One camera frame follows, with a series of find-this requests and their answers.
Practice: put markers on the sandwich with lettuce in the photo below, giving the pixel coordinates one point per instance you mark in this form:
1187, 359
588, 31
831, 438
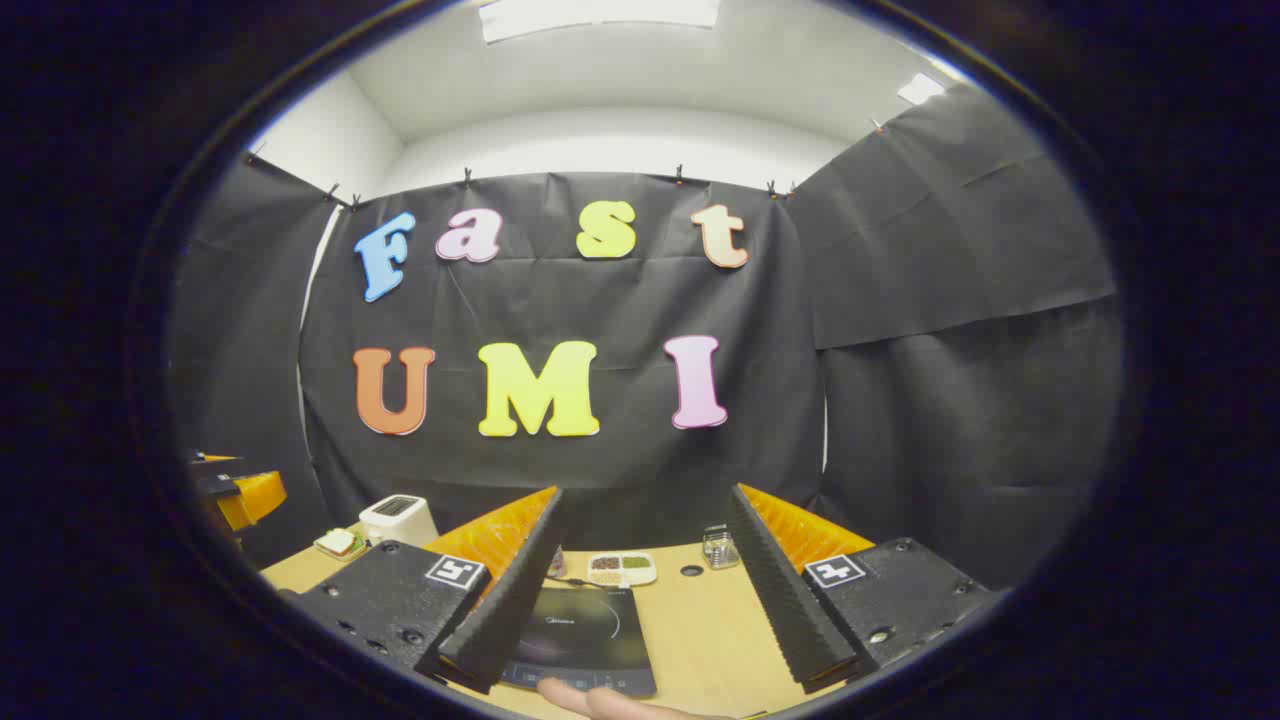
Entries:
337, 541

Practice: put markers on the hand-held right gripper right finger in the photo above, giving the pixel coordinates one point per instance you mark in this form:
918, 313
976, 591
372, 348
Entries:
785, 600

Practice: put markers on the white toaster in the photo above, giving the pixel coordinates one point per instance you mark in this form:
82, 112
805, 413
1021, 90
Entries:
400, 520

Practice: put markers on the white divided grain dish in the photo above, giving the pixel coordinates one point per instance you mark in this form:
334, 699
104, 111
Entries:
622, 572

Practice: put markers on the black induction cooktop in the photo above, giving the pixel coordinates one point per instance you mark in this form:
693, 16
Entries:
600, 630

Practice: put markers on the small ceiling light panel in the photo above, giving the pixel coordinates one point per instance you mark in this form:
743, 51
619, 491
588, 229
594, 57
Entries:
920, 88

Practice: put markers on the large ceiling light panel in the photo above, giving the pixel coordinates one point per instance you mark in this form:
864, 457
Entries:
600, 18

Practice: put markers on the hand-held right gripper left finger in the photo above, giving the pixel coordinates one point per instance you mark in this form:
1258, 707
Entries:
510, 600

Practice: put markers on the pale green sandwich tray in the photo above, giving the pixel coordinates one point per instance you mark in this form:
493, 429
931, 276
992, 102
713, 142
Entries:
362, 546

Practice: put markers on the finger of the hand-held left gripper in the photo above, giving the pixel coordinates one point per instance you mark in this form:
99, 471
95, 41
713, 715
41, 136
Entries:
250, 497
215, 462

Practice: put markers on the silver printed drink bottle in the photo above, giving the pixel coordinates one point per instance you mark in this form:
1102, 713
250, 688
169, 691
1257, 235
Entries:
557, 562

